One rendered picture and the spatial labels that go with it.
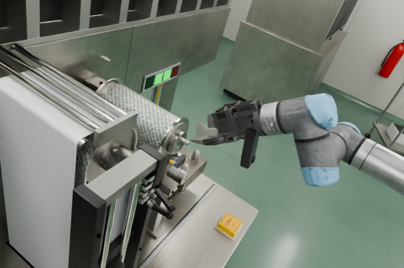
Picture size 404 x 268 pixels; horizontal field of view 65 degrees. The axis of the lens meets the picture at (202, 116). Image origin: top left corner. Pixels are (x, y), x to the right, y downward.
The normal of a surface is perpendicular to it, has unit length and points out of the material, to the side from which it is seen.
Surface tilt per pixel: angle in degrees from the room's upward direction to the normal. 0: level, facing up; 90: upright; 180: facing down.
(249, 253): 0
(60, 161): 90
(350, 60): 90
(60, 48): 90
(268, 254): 0
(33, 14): 90
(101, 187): 0
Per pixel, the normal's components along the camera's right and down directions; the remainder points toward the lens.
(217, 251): 0.26, -0.81
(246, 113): -0.50, 0.36
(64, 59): 0.82, 0.48
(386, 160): -0.34, -0.42
